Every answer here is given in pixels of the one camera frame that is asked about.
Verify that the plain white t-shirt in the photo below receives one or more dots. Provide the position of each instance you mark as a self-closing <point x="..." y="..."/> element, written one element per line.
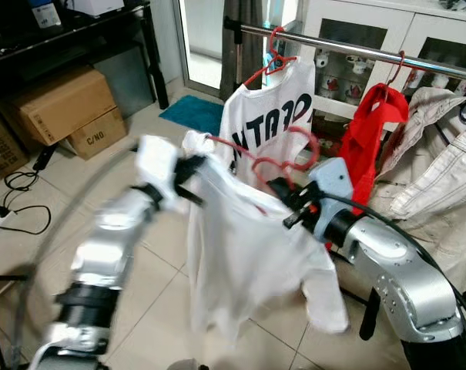
<point x="240" y="247"/>

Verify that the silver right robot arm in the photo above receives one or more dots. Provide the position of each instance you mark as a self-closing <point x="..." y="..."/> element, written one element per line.
<point x="394" y="270"/>

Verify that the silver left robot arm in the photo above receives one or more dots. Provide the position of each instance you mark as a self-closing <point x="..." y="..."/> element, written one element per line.
<point x="102" y="247"/>

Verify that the teal floor mat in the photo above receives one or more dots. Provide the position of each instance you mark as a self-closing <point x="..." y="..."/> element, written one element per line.
<point x="190" y="114"/>

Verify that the white printed t-shirt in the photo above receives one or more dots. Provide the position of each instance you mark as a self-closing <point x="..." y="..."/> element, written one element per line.
<point x="252" y="116"/>

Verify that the red shirt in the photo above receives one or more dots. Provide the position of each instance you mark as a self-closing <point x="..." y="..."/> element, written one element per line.
<point x="367" y="146"/>

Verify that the small printed cardboard box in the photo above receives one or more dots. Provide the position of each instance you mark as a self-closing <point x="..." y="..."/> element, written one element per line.
<point x="98" y="139"/>

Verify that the grey board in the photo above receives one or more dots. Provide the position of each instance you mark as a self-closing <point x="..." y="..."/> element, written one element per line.
<point x="125" y="81"/>

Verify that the beige jacket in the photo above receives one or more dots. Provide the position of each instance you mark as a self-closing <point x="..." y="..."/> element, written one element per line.
<point x="433" y="177"/>

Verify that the glass door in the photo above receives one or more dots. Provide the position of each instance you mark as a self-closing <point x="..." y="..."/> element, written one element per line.
<point x="202" y="38"/>

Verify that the black power adapter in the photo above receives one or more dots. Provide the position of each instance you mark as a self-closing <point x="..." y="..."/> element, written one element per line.
<point x="45" y="158"/>

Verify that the large cardboard box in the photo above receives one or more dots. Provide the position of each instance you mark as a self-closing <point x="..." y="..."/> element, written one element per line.
<point x="59" y="104"/>

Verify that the black shelf desk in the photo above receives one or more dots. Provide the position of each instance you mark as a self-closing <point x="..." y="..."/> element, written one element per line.
<point x="102" y="23"/>

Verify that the dark curtain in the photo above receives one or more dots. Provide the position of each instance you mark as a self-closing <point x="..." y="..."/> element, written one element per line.
<point x="252" y="11"/>

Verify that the labelled cardboard box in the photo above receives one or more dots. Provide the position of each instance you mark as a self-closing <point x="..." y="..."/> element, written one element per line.
<point x="1" y="146"/>

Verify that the white glass-door cabinet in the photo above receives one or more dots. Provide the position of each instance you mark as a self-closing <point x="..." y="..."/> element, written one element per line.
<point x="387" y="19"/>

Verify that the blue and white box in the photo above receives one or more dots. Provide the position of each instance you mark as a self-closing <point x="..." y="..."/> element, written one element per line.
<point x="45" y="14"/>

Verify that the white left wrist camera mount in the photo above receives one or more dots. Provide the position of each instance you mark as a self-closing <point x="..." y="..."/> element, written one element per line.
<point x="157" y="162"/>

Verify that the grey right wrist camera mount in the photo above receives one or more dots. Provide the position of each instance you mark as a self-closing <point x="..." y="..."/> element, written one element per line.
<point x="333" y="181"/>

